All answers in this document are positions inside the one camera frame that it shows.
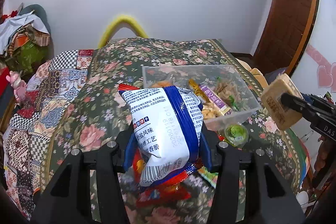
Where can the patchwork quilt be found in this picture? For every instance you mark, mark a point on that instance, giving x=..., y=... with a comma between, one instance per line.
x=39, y=108

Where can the green jelly cup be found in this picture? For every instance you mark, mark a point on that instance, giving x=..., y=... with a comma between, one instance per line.
x=236, y=134

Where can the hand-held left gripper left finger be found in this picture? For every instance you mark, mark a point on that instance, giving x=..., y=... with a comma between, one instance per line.
x=128, y=157

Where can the clear bag of brown pastries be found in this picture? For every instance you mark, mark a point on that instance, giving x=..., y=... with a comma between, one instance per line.
x=227, y=88

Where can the pink toy figure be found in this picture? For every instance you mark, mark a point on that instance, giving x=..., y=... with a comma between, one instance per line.
x=17, y=86

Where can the colourful striped cloth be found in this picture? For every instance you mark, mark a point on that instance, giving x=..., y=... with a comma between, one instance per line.
x=304, y=163

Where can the brown wooden door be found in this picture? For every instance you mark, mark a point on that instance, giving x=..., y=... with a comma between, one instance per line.
x=288, y=16

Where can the orange crispy snack packet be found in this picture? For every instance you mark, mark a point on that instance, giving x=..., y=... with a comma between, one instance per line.
x=161, y=83

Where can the yellow snack packet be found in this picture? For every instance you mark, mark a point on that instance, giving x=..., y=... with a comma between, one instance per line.
x=195, y=90

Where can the long wafer packet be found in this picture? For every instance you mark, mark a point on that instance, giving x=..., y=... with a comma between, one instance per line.
x=214, y=103

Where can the pile of clothes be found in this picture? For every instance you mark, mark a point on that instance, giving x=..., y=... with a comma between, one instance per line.
x=18, y=29

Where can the green cloth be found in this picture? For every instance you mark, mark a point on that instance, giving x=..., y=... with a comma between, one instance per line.
x=26, y=56

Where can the clear plastic container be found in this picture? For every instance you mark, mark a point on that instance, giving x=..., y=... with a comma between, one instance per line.
x=244, y=108

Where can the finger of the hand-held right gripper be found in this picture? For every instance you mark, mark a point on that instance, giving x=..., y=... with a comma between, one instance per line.
x=292, y=103

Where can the beige biscuit packet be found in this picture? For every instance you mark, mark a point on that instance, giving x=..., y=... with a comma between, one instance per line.
x=274, y=106

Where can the red snack packet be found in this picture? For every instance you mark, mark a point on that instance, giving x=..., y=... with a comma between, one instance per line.
x=162, y=193

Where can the yellow blanket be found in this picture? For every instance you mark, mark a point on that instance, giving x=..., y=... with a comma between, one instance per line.
x=253, y=74

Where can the small green packet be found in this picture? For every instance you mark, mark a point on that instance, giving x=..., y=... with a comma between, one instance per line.
x=233, y=102

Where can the blue white snack bag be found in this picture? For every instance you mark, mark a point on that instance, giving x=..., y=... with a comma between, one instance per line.
x=162, y=129

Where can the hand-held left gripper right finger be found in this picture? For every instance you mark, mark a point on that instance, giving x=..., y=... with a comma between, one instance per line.
x=206, y=150

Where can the yellow foam tube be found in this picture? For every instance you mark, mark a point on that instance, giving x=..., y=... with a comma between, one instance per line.
x=123, y=20

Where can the white heart-print wardrobe door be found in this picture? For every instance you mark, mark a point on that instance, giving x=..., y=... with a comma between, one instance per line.
x=323, y=56

